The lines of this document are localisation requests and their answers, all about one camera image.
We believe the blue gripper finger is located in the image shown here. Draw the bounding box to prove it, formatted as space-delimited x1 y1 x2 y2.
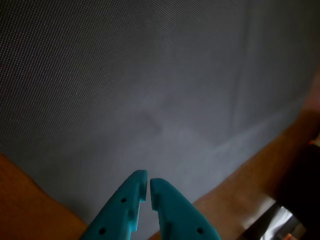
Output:
79 169 148 240
149 177 221 240

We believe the grey mat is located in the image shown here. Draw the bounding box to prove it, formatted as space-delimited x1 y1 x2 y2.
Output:
0 0 320 240

